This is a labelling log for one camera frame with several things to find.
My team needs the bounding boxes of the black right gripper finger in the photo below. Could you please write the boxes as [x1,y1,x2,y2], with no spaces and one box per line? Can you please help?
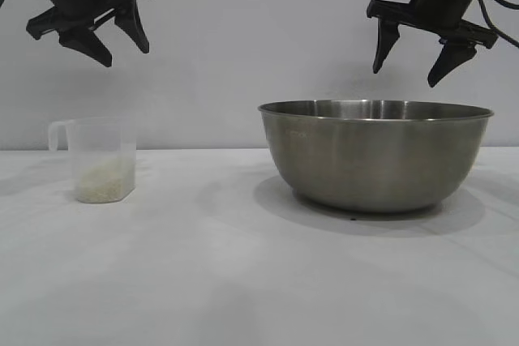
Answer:
[371,17,402,75]
[427,39,478,88]

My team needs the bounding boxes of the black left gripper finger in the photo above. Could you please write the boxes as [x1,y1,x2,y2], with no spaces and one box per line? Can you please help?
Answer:
[114,0,151,54]
[58,28,113,68]

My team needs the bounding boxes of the clear plastic measuring cup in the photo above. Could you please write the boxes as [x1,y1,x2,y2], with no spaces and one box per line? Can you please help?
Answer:
[47,117,137,203]

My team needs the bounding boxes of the stainless steel mixing bowl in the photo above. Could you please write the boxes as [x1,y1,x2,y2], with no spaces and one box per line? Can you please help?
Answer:
[257,98,495,213]

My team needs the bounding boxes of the white rice grains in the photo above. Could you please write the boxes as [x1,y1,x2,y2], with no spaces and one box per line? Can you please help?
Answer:
[75,157,136,203]

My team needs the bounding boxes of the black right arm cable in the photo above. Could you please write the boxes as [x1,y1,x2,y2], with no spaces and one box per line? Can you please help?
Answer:
[480,0,519,48]
[477,0,519,13]

